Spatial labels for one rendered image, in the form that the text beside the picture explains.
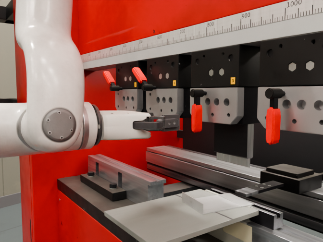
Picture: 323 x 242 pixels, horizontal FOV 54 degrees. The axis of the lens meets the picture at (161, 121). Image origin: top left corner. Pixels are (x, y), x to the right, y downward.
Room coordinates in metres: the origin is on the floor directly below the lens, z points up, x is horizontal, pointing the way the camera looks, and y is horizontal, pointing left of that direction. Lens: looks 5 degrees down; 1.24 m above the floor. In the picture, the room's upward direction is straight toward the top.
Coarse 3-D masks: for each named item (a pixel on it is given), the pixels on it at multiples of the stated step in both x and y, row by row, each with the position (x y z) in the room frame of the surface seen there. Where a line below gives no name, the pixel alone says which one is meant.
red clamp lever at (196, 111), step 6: (192, 90) 0.70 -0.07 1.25; (198, 90) 0.70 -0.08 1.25; (192, 96) 0.70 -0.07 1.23; (198, 96) 0.71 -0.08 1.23; (198, 102) 0.71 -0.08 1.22; (192, 108) 0.71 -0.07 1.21; (198, 108) 0.70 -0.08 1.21; (192, 114) 0.71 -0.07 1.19; (198, 114) 0.70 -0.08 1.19; (192, 120) 0.71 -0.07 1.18; (198, 120) 0.70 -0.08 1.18; (192, 126) 0.71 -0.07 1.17; (198, 126) 0.70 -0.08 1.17; (198, 132) 0.71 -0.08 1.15
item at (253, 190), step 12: (276, 168) 0.85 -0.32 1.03; (288, 168) 0.85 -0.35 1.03; (300, 168) 0.85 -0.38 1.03; (264, 180) 0.86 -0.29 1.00; (276, 180) 0.83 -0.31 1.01; (288, 180) 0.80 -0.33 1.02; (300, 180) 0.78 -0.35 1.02; (312, 180) 0.81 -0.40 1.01; (240, 192) 0.74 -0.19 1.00; (252, 192) 0.74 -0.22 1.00; (300, 192) 0.78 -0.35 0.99
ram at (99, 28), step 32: (96, 0) 1.23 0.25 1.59; (128, 0) 1.03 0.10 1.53; (160, 0) 0.88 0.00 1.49; (192, 0) 0.77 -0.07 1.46; (224, 0) 0.69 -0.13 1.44; (256, 0) 0.62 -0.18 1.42; (96, 32) 1.23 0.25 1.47; (128, 32) 1.03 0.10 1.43; (160, 32) 0.88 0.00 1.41; (256, 32) 0.62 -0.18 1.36; (288, 32) 0.56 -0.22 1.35; (96, 64) 1.24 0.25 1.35
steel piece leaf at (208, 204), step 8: (184, 200) 0.68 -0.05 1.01; (192, 200) 0.64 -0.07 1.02; (200, 200) 0.69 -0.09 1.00; (208, 200) 0.69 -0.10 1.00; (216, 200) 0.69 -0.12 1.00; (224, 200) 0.69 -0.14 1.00; (200, 208) 0.61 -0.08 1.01; (208, 208) 0.64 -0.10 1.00; (216, 208) 0.64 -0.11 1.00; (224, 208) 0.64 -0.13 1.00; (232, 208) 0.64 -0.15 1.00
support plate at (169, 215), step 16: (192, 192) 0.75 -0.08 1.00; (208, 192) 0.75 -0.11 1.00; (128, 208) 0.64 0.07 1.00; (144, 208) 0.64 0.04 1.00; (160, 208) 0.64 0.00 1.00; (176, 208) 0.64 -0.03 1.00; (192, 208) 0.64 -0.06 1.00; (240, 208) 0.64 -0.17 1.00; (128, 224) 0.56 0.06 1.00; (144, 224) 0.56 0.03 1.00; (160, 224) 0.56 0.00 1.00; (176, 224) 0.56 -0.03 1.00; (192, 224) 0.56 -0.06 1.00; (208, 224) 0.56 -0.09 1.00; (224, 224) 0.57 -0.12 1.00; (144, 240) 0.50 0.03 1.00; (160, 240) 0.50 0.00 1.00; (176, 240) 0.51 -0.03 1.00
